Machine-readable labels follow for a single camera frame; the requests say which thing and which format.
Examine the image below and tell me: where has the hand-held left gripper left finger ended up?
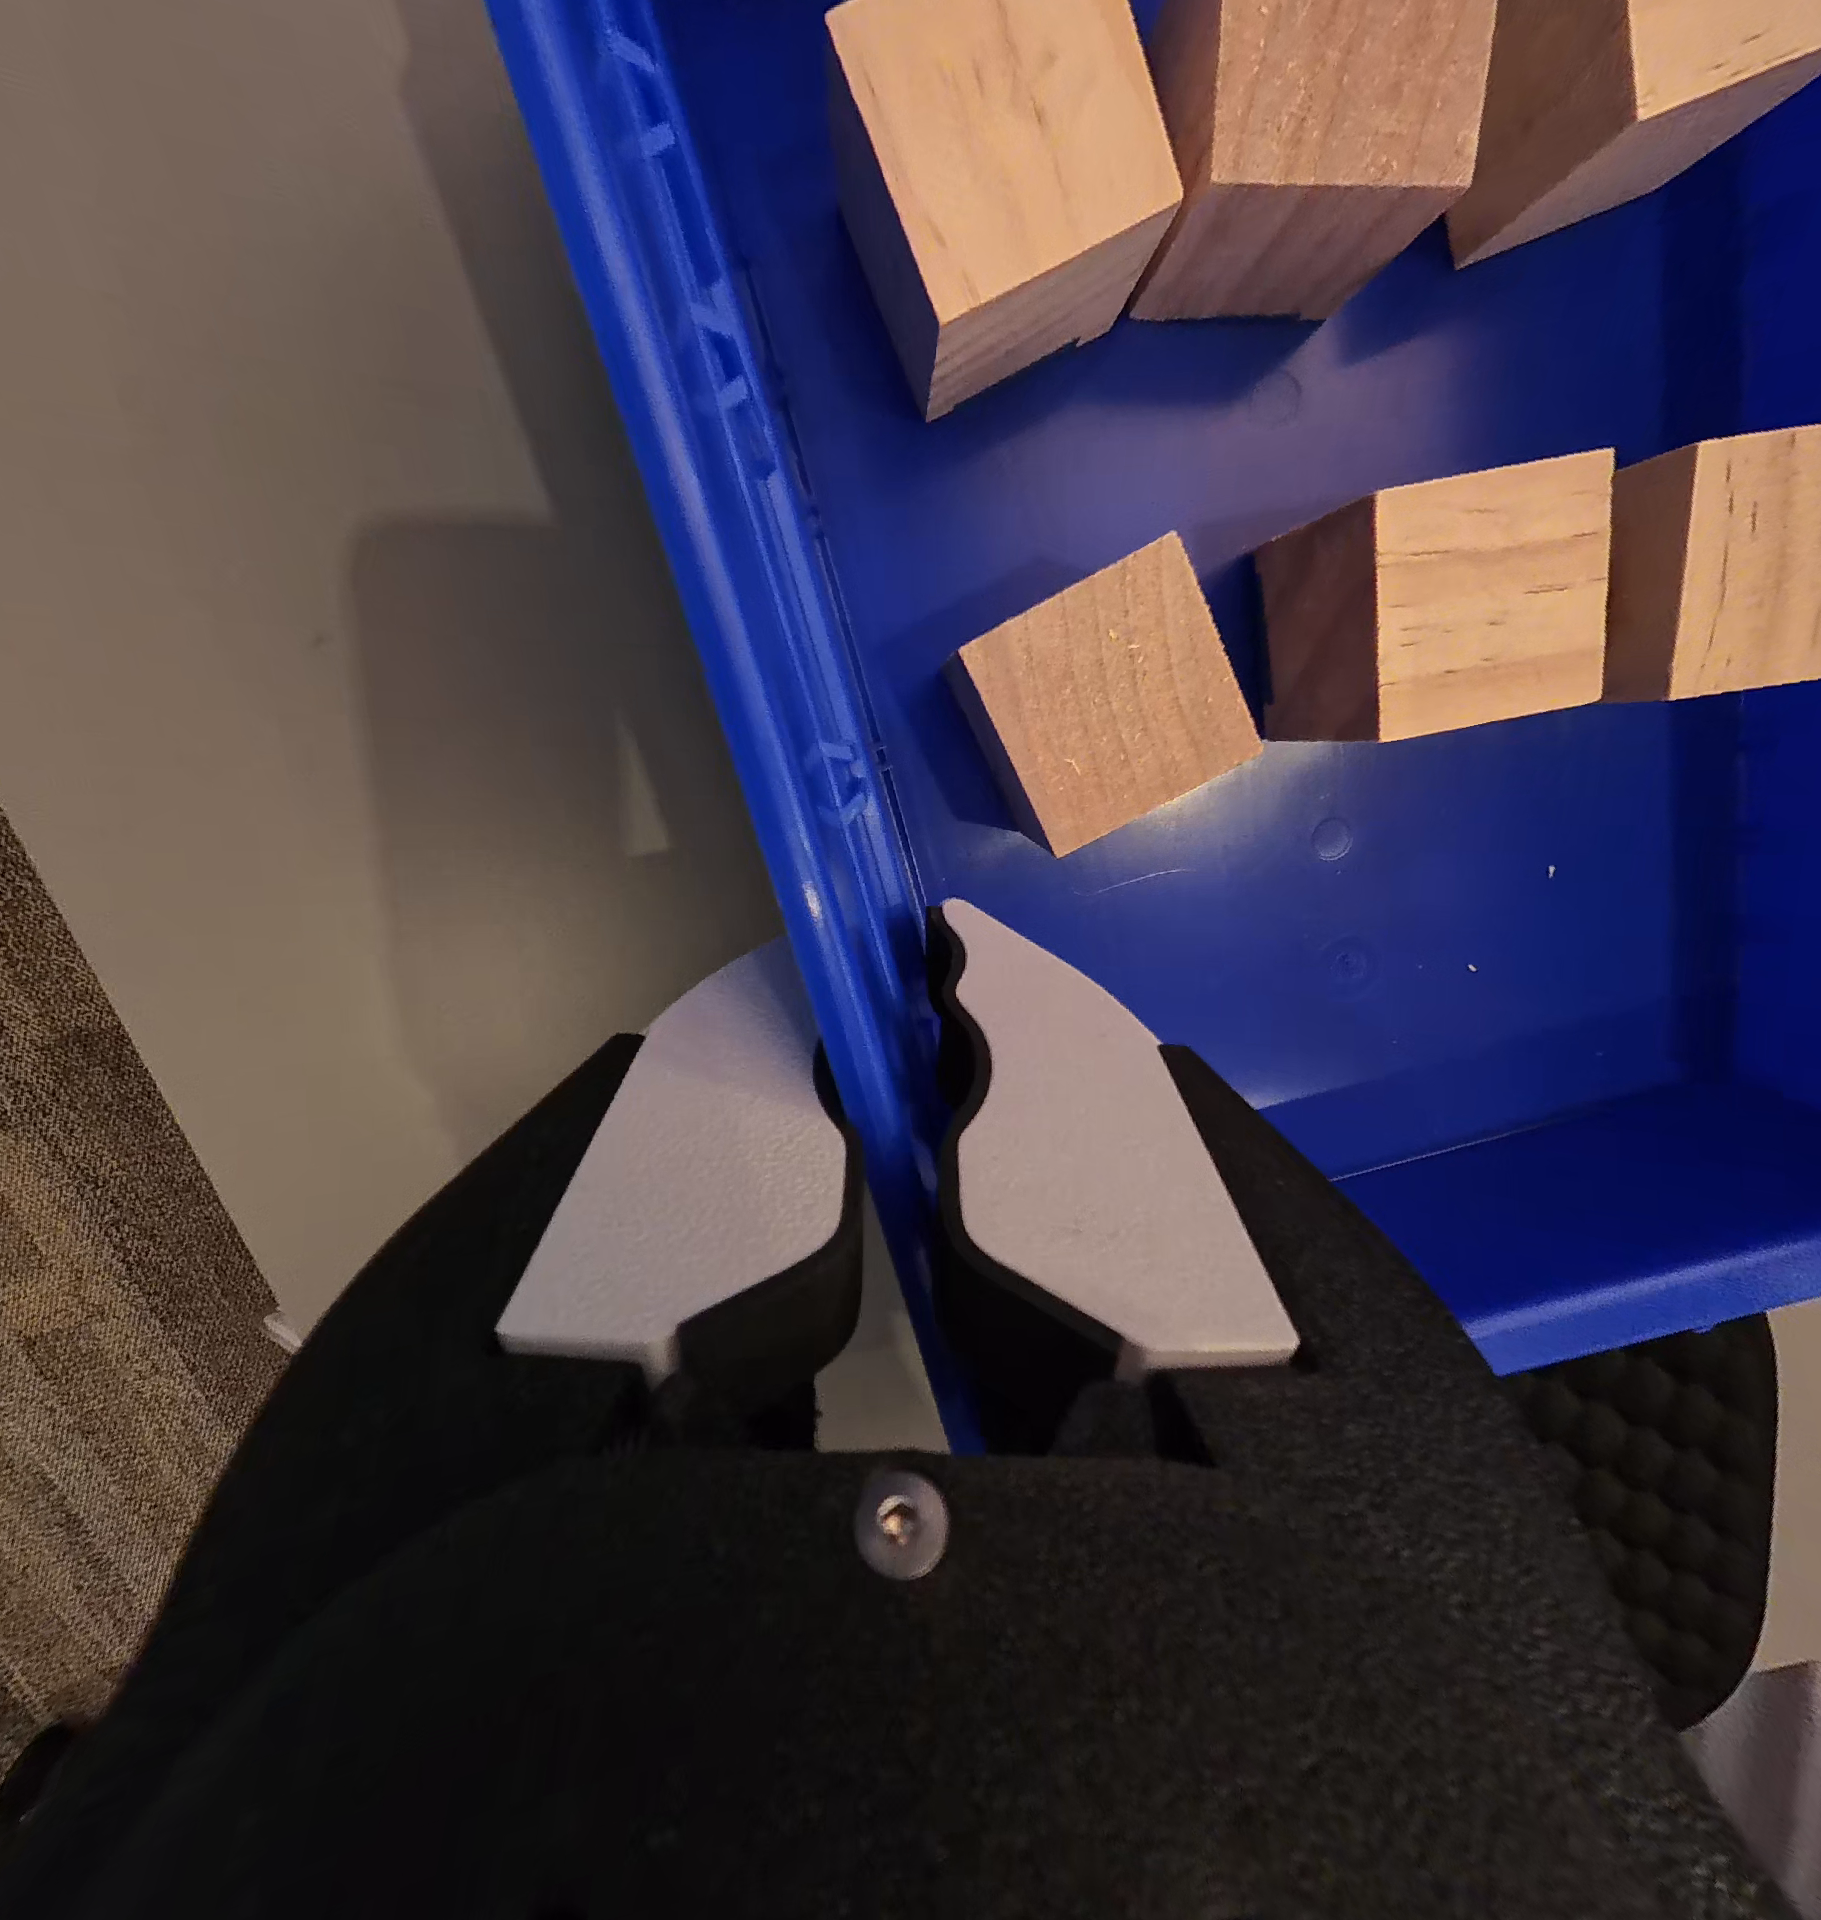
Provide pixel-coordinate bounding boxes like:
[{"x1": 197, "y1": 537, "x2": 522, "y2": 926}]
[{"x1": 493, "y1": 943, "x2": 871, "y2": 1447}]

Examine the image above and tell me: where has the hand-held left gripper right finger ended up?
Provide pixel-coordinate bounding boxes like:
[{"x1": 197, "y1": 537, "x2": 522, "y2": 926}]
[{"x1": 926, "y1": 897, "x2": 1302, "y2": 1459}]

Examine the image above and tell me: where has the blue plastic bin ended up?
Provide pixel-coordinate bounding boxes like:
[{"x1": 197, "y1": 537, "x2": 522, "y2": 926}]
[{"x1": 485, "y1": 0, "x2": 1821, "y2": 1452}]

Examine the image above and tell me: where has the group of wooden cubes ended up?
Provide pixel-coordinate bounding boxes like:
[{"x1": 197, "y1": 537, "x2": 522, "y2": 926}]
[{"x1": 822, "y1": 0, "x2": 1821, "y2": 860}]

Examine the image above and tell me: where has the black honeycomb textured pad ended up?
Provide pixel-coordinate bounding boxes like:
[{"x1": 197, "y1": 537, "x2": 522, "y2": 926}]
[{"x1": 1496, "y1": 1318, "x2": 1784, "y2": 1728}]

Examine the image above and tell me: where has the pale grey cloth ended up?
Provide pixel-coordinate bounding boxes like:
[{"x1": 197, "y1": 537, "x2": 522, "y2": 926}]
[{"x1": 1673, "y1": 1653, "x2": 1821, "y2": 1920}]

